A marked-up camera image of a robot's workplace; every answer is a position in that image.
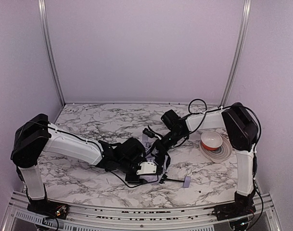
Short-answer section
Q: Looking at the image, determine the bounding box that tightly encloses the lilac folding umbrella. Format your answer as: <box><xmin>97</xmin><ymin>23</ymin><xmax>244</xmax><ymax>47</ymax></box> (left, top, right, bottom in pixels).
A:
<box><xmin>136</xmin><ymin>131</ymin><xmax>191</xmax><ymax>188</ymax></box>

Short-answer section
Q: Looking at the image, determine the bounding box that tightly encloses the orange white bowl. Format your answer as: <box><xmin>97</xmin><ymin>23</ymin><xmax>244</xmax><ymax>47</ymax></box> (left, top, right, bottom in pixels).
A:
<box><xmin>201</xmin><ymin>131</ymin><xmax>223</xmax><ymax>151</ymax></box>

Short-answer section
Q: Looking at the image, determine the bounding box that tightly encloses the aluminium frame post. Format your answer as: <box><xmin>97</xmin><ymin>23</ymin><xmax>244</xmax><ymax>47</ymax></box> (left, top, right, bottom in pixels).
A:
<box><xmin>220</xmin><ymin>0</ymin><xmax>252</xmax><ymax>106</ymax></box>
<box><xmin>38</xmin><ymin>0</ymin><xmax>65</xmax><ymax>108</ymax></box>

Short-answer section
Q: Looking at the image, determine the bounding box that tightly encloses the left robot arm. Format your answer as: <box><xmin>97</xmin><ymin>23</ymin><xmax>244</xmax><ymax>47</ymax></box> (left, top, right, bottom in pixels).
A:
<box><xmin>11</xmin><ymin>114</ymin><xmax>149</xmax><ymax>219</ymax></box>

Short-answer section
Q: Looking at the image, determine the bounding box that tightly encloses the grey ringed plate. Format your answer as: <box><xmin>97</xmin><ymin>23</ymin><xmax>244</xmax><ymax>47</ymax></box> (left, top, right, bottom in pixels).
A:
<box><xmin>200</xmin><ymin>138</ymin><xmax>232</xmax><ymax>163</ymax></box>

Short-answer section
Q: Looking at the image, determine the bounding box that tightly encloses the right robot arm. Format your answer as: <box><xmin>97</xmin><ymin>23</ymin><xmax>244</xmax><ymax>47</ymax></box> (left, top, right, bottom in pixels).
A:
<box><xmin>148</xmin><ymin>102</ymin><xmax>261</xmax><ymax>220</ymax></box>

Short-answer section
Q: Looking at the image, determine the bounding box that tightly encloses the aluminium front rail base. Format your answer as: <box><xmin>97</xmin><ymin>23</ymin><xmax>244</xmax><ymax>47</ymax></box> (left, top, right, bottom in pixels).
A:
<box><xmin>0</xmin><ymin>192</ymin><xmax>282</xmax><ymax>231</ymax></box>

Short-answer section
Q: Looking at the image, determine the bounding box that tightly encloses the right aluminium frame post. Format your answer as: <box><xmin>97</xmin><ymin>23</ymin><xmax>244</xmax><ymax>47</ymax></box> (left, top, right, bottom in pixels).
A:
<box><xmin>220</xmin><ymin>0</ymin><xmax>252</xmax><ymax>106</ymax></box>

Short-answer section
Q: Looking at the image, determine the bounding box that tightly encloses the left aluminium frame post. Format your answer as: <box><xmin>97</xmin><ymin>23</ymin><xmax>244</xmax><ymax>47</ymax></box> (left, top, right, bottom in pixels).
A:
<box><xmin>38</xmin><ymin>0</ymin><xmax>65</xmax><ymax>108</ymax></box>

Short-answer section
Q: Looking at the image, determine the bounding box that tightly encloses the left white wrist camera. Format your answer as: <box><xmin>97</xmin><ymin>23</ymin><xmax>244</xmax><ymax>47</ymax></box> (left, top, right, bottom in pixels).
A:
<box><xmin>137</xmin><ymin>161</ymin><xmax>163</xmax><ymax>175</ymax></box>

